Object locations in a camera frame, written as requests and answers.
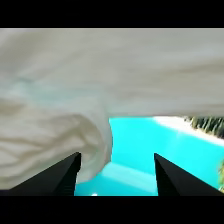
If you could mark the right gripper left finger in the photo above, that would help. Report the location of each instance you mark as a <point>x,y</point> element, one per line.
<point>56,180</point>

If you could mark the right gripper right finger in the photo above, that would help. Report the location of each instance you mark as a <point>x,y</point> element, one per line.
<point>176,183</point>

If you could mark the white garment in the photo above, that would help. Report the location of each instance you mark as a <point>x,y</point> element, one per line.
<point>100,73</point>

